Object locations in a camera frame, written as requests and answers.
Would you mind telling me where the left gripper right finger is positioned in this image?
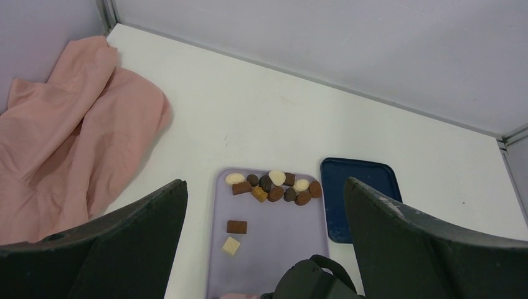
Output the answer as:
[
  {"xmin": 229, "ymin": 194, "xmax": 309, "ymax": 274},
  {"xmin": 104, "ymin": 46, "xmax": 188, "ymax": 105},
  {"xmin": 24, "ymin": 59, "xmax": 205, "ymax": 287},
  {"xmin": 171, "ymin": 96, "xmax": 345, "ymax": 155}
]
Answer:
[{"xmin": 344, "ymin": 178, "xmax": 527, "ymax": 298}]

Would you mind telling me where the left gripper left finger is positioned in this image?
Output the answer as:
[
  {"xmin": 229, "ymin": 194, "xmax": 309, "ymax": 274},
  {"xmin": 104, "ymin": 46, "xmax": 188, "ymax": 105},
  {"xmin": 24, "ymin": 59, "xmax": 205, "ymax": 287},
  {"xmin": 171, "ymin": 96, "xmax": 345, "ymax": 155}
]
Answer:
[{"xmin": 1, "ymin": 179, "xmax": 188, "ymax": 298}]

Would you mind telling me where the dark blue box lid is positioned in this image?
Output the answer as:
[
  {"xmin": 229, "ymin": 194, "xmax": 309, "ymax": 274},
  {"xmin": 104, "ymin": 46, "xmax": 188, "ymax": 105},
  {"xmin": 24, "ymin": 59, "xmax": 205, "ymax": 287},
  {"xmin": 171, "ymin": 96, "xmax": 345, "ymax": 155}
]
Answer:
[{"xmin": 320, "ymin": 157, "xmax": 403, "ymax": 244}]

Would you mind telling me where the lilac tray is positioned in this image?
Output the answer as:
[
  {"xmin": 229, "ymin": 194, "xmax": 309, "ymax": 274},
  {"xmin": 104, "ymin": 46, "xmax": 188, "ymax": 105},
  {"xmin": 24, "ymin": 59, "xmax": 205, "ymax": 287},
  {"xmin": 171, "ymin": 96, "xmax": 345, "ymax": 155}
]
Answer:
[{"xmin": 206, "ymin": 167, "xmax": 329, "ymax": 298}]

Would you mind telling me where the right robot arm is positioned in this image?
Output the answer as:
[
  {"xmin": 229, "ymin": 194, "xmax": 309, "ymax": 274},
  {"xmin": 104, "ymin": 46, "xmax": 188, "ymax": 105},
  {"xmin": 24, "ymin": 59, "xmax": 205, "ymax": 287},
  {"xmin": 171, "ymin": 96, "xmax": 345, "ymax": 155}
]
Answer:
[{"xmin": 260, "ymin": 254, "xmax": 365, "ymax": 299}]

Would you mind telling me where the white ridged block chocolate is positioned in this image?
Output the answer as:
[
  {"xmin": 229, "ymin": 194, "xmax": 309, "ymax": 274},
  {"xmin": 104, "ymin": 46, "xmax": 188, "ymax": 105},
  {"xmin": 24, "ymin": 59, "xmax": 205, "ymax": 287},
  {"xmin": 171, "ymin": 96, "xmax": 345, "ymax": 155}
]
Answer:
[{"xmin": 221, "ymin": 236, "xmax": 241, "ymax": 257}]

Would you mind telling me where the brown bar chocolate lower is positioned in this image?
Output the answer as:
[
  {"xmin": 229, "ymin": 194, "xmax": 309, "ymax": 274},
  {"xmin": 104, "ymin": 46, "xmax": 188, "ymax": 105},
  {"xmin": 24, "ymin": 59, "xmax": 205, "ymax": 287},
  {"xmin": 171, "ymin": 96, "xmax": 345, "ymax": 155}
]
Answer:
[{"xmin": 226, "ymin": 220, "xmax": 247, "ymax": 234}]

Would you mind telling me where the brown bar chocolate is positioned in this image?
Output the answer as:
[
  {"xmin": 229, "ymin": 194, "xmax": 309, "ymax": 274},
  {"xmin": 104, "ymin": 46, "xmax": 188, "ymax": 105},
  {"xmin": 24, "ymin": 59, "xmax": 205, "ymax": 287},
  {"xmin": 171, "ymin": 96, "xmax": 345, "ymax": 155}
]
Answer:
[
  {"xmin": 232, "ymin": 181, "xmax": 253, "ymax": 196},
  {"xmin": 226, "ymin": 220, "xmax": 247, "ymax": 234}
]

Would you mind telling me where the brown oval chocolate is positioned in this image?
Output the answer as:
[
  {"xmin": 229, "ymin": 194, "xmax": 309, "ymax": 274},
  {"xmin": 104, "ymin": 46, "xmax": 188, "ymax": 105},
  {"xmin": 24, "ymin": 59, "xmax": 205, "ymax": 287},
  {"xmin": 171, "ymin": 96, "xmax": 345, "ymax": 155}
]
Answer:
[{"xmin": 308, "ymin": 180, "xmax": 323, "ymax": 198}]

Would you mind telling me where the brown leaf chocolate lower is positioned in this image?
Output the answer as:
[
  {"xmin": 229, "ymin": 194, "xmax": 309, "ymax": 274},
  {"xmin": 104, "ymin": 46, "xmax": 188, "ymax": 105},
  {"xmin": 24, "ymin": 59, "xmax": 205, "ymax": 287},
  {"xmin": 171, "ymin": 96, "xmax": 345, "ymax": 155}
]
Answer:
[{"xmin": 294, "ymin": 191, "xmax": 312, "ymax": 206}]

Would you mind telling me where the brown leaf chocolate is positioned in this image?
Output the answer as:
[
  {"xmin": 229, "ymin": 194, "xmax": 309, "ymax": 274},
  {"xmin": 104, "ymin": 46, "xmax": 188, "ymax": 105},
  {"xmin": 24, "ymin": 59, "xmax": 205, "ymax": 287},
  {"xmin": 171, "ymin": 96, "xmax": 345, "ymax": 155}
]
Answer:
[
  {"xmin": 294, "ymin": 191, "xmax": 312, "ymax": 206},
  {"xmin": 267, "ymin": 186, "xmax": 284, "ymax": 202}
]

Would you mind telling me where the white swirl chocolate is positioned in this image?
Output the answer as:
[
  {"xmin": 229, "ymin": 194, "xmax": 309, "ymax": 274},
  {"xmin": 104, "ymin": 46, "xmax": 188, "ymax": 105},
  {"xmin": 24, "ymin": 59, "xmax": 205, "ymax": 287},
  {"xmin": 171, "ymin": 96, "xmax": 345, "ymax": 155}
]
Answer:
[{"xmin": 293, "ymin": 179, "xmax": 310, "ymax": 193}]

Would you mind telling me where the white oval chocolate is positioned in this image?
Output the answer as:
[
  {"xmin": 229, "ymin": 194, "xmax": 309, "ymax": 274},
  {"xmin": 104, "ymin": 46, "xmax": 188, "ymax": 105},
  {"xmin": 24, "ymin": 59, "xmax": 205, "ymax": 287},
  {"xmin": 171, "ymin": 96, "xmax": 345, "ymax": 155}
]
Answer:
[{"xmin": 225, "ymin": 173, "xmax": 245, "ymax": 186}]

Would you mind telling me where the dark small chocolate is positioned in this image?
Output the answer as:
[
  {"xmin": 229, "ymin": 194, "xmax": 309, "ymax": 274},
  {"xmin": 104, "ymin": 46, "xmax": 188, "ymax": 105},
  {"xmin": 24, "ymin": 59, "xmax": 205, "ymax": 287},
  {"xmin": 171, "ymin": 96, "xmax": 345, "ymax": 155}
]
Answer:
[{"xmin": 283, "ymin": 187, "xmax": 297, "ymax": 202}]

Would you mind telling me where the brown square chocolate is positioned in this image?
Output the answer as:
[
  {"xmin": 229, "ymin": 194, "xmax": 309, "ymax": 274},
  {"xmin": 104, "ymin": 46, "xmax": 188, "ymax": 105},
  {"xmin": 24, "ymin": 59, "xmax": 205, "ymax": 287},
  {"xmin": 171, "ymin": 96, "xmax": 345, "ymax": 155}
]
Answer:
[{"xmin": 283, "ymin": 173, "xmax": 296, "ymax": 187}]

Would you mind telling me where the caramel ridged chocolate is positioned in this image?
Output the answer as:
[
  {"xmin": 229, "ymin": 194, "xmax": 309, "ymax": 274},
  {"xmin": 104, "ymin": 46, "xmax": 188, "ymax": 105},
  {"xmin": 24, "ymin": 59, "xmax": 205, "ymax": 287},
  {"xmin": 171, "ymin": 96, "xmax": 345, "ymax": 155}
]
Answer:
[{"xmin": 250, "ymin": 186, "xmax": 268, "ymax": 202}]

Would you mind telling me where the dark round chocolate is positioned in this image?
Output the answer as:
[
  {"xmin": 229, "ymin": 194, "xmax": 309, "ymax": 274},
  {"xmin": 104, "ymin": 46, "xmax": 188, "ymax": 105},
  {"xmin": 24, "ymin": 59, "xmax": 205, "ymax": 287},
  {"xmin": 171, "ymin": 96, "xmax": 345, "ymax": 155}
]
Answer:
[{"xmin": 246, "ymin": 174, "xmax": 259, "ymax": 187}]

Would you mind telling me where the white heart chocolate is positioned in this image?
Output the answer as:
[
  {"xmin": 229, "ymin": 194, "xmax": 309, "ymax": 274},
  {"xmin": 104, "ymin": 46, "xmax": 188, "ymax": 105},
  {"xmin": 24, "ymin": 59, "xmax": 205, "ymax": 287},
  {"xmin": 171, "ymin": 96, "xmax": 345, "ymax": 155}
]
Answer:
[{"xmin": 268, "ymin": 170, "xmax": 286, "ymax": 186}]

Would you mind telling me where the dark ribbed chocolate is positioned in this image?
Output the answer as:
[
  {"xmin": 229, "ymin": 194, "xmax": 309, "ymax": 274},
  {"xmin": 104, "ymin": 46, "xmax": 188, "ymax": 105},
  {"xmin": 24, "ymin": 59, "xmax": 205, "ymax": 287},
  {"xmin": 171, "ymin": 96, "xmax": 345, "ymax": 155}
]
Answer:
[{"xmin": 258, "ymin": 174, "xmax": 273, "ymax": 192}]

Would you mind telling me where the pink cloth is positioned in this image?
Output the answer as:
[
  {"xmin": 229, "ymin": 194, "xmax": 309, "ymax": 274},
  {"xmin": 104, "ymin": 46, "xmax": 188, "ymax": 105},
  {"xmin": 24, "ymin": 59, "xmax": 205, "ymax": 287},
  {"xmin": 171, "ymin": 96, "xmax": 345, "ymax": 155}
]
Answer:
[{"xmin": 1, "ymin": 36, "xmax": 172, "ymax": 245}]

